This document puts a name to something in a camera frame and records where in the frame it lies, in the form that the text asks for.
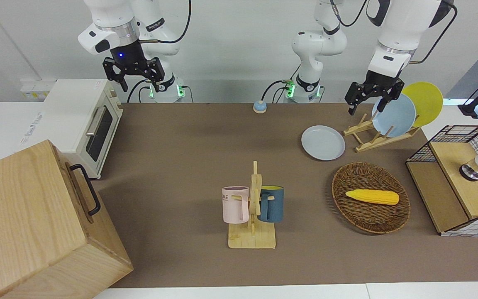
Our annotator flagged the white toaster oven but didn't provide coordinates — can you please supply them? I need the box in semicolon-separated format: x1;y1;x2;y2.
41;78;124;180

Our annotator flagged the dark blue mug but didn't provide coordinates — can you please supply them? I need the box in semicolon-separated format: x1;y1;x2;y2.
258;185;285;224

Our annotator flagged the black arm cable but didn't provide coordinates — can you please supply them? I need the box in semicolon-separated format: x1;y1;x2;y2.
139;0;193;44
329;0;458;65

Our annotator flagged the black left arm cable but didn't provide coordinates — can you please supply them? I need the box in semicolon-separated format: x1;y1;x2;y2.
329;0;458;65

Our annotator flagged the pink mug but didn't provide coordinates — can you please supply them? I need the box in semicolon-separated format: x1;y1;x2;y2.
221;186;250;225

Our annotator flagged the black right base cable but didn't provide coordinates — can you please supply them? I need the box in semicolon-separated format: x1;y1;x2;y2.
127;78;151;103

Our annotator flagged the black base cable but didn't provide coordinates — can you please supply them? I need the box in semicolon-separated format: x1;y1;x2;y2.
127;78;151;103
261;80;290;104

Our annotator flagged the brown wicker basket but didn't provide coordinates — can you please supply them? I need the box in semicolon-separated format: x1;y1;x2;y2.
331;162;411;235

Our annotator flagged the white wall outlet strip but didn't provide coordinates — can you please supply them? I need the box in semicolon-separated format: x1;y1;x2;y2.
20;81;55;100

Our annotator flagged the large wooden box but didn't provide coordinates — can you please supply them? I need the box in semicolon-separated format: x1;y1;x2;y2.
0;140;134;299

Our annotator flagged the black metal box handle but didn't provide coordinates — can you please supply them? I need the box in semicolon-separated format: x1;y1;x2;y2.
69;164;102;217

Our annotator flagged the gray plate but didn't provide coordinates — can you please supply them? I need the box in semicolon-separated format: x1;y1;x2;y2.
301;125;346;162

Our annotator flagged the wire and wood shelf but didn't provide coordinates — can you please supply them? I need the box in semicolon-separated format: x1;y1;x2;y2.
405;124;478;238

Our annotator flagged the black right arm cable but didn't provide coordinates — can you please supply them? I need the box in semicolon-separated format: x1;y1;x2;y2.
139;0;193;44

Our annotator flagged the black left base cable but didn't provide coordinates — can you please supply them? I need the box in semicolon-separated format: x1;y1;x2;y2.
261;80;290;104

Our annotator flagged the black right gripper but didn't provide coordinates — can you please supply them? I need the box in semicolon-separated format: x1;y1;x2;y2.
102;39;166;93

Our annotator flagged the light blue plate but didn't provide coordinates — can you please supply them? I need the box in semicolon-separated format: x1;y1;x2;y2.
371;93;417;139

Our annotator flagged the yellow corn cob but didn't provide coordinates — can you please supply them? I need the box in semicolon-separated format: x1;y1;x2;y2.
345;189;400;206

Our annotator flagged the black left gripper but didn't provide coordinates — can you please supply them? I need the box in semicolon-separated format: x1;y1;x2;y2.
344;70;405;116

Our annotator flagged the wooden plate rack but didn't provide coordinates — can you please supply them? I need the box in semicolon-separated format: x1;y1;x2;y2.
342;113;422;153

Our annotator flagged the wooden mug tree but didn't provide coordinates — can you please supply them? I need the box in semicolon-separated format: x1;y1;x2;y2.
227;161;277;250

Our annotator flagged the yellow plate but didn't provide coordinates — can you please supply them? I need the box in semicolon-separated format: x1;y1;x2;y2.
401;81;444;127

